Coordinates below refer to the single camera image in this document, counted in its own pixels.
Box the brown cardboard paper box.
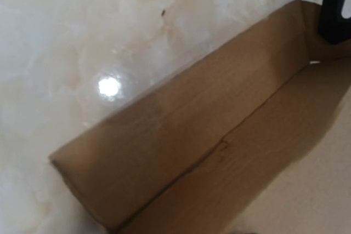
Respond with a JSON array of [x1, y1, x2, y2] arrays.
[[50, 0, 350, 233]]

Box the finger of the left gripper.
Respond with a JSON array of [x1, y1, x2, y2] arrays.
[[318, 0, 350, 44]]

